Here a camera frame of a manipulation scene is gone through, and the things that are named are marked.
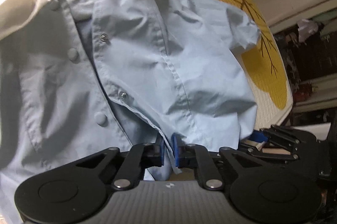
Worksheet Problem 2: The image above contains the light blue shirt white collar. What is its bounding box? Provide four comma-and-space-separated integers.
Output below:
1, 0, 261, 223

